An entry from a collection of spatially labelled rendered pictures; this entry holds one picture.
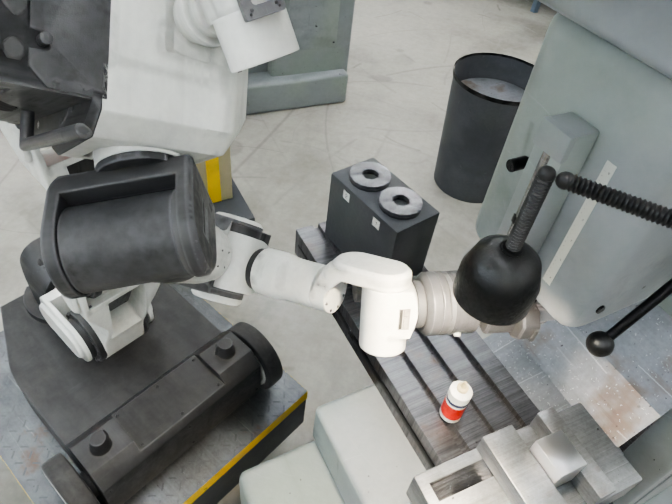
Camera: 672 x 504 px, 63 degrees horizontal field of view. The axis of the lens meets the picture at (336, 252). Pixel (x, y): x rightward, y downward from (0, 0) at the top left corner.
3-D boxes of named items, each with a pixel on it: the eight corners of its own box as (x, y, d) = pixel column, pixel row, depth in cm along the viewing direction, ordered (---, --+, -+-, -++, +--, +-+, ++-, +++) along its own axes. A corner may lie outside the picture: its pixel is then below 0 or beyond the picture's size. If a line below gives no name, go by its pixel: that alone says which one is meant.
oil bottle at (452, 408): (447, 427, 99) (463, 396, 92) (435, 408, 102) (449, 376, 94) (465, 418, 101) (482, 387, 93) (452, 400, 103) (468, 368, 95)
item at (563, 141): (501, 287, 65) (571, 138, 50) (480, 264, 67) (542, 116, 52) (526, 278, 67) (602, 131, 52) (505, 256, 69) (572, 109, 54)
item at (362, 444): (391, 602, 97) (404, 584, 88) (309, 432, 117) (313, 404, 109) (593, 483, 115) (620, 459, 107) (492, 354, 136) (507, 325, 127)
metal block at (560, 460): (546, 492, 85) (561, 477, 81) (522, 457, 88) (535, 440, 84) (571, 479, 87) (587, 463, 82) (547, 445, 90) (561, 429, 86)
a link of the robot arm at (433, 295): (457, 286, 70) (371, 290, 68) (448, 358, 74) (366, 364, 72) (428, 253, 80) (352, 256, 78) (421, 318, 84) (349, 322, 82)
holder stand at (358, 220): (382, 294, 120) (398, 228, 106) (323, 234, 132) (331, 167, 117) (422, 272, 126) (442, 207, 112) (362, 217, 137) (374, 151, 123)
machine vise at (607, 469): (454, 588, 81) (474, 566, 73) (404, 492, 90) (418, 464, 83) (624, 495, 94) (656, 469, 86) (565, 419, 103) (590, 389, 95)
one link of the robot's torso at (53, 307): (46, 325, 140) (30, 291, 131) (115, 284, 152) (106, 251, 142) (90, 374, 132) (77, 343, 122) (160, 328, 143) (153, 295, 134)
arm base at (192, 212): (92, 306, 61) (37, 293, 50) (83, 198, 64) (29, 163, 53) (225, 283, 62) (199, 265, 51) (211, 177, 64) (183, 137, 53)
